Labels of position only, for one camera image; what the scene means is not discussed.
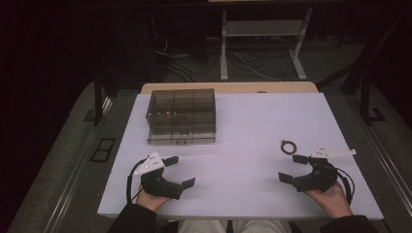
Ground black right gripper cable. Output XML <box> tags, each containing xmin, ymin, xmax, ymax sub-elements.
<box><xmin>335</xmin><ymin>167</ymin><xmax>357</xmax><ymax>206</ymax></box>

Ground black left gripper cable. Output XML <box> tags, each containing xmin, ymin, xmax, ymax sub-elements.
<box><xmin>125</xmin><ymin>157</ymin><xmax>148</xmax><ymax>206</ymax></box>

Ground brown hair tie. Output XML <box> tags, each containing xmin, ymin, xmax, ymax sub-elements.
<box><xmin>280</xmin><ymin>139</ymin><xmax>298</xmax><ymax>156</ymax></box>

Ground wooden table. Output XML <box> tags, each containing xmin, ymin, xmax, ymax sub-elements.
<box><xmin>140</xmin><ymin>81</ymin><xmax>320</xmax><ymax>95</ymax></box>

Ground black floor socket frame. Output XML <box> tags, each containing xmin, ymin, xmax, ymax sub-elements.
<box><xmin>89</xmin><ymin>137</ymin><xmax>117</xmax><ymax>163</ymax></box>

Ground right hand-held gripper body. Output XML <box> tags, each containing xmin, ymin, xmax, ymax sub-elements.
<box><xmin>292</xmin><ymin>146</ymin><xmax>358</xmax><ymax>193</ymax></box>

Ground person's left hand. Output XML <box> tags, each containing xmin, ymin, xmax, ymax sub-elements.
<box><xmin>135</xmin><ymin>185</ymin><xmax>173</xmax><ymax>213</ymax></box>

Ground translucent brown drawer box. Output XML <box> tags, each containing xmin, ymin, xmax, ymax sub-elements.
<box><xmin>145</xmin><ymin>88</ymin><xmax>218</xmax><ymax>146</ymax></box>

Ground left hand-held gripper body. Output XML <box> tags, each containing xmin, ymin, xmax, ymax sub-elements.
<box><xmin>133</xmin><ymin>150</ymin><xmax>184</xmax><ymax>200</ymax></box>

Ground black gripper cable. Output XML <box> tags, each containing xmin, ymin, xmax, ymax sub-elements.
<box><xmin>335</xmin><ymin>167</ymin><xmax>357</xmax><ymax>206</ymax></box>
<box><xmin>125</xmin><ymin>157</ymin><xmax>148</xmax><ymax>206</ymax></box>

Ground person's right hand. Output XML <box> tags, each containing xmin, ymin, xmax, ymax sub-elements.
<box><xmin>304</xmin><ymin>181</ymin><xmax>355</xmax><ymax>219</ymax></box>

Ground black metal stand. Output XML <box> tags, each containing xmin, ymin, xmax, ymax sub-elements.
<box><xmin>316</xmin><ymin>9</ymin><xmax>410</xmax><ymax>126</ymax></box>

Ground white metal table frame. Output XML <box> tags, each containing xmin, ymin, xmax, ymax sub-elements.
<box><xmin>219</xmin><ymin>7</ymin><xmax>314</xmax><ymax>82</ymax></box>

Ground person's legs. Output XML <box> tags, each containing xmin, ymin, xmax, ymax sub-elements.
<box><xmin>177</xmin><ymin>218</ymin><xmax>293</xmax><ymax>233</ymax></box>

